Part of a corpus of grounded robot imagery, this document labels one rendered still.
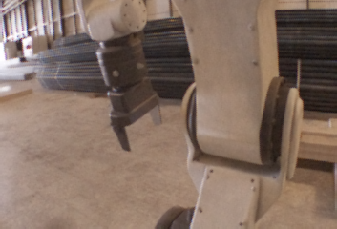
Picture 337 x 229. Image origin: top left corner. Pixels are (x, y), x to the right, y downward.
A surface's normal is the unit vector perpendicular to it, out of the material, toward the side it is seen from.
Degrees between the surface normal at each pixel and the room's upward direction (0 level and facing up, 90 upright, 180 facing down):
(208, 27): 100
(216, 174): 60
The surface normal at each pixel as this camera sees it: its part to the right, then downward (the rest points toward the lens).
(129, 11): 0.80, 0.10
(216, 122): -0.60, 0.19
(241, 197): -0.56, -0.26
